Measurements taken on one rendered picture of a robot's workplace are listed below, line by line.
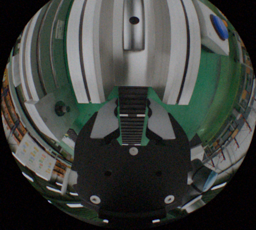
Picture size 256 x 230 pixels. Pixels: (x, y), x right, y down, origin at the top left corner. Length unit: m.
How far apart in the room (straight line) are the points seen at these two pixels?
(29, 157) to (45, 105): 3.04
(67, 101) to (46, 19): 0.18
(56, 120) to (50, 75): 0.08
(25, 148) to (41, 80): 2.94
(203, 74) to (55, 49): 0.31
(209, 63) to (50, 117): 0.34
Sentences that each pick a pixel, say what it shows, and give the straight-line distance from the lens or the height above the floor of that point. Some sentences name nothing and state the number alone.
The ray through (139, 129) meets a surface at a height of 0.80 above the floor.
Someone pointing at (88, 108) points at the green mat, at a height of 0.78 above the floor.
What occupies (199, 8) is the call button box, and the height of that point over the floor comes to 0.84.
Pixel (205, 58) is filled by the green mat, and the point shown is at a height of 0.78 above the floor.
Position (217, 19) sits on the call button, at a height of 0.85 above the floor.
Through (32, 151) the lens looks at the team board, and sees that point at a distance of 3.12.
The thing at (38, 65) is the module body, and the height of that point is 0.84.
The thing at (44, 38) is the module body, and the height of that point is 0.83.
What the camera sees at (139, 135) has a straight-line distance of 0.19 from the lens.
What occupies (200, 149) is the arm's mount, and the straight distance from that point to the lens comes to 0.65.
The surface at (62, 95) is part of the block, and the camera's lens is 0.18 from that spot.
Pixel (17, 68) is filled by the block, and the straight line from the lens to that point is 0.35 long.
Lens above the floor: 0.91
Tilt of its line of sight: 59 degrees down
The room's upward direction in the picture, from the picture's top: 177 degrees counter-clockwise
